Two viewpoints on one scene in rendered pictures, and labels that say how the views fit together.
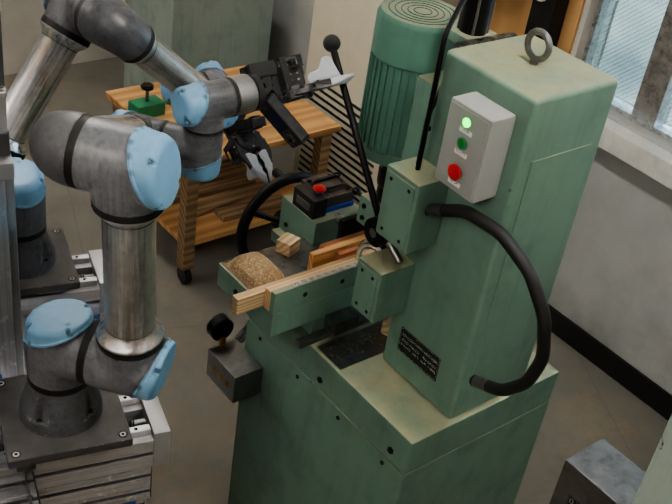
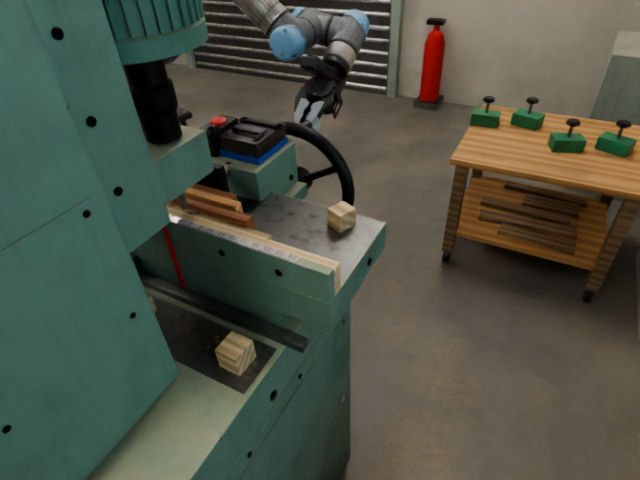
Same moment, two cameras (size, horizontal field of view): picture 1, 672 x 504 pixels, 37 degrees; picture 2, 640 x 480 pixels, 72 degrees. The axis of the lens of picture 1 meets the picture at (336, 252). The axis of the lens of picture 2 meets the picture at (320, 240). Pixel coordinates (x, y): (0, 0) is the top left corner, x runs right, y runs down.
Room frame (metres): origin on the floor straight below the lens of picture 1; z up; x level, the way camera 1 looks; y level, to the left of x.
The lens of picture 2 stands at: (1.90, -0.73, 1.35)
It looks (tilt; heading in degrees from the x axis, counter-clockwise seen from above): 39 degrees down; 73
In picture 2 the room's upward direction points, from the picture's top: 3 degrees counter-clockwise
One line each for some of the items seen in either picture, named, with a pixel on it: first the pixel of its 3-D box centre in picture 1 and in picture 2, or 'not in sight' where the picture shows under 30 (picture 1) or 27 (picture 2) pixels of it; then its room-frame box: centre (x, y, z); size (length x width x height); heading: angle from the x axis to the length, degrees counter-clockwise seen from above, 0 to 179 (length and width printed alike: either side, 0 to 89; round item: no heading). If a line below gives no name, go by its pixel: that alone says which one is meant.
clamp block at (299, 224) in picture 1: (320, 218); (250, 170); (2.00, 0.05, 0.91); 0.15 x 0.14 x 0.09; 133
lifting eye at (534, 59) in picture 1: (538, 46); not in sight; (1.66, -0.29, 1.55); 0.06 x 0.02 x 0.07; 43
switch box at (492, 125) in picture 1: (473, 147); not in sight; (1.54, -0.21, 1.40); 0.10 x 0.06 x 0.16; 43
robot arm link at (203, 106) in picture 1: (204, 103); not in sight; (1.65, 0.28, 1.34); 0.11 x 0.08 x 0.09; 133
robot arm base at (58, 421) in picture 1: (60, 389); not in sight; (1.35, 0.46, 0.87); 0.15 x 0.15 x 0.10
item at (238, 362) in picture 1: (233, 370); not in sight; (1.80, 0.20, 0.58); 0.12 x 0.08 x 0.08; 43
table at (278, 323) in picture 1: (339, 252); (227, 210); (1.94, -0.01, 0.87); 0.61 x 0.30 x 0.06; 133
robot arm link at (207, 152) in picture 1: (193, 147); not in sight; (1.66, 0.30, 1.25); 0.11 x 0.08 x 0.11; 81
